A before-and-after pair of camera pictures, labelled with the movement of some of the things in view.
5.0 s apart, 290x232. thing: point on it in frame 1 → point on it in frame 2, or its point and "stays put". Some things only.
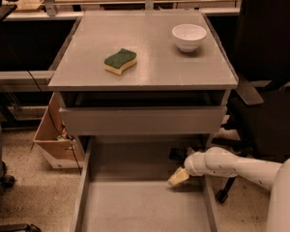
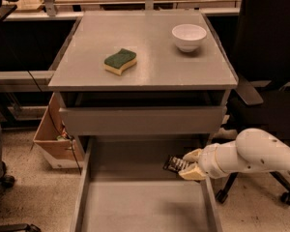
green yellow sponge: [118, 62] stays put
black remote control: [178, 154] → [176, 163]
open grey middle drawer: [124, 187] stays put
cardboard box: [54, 142] stays put
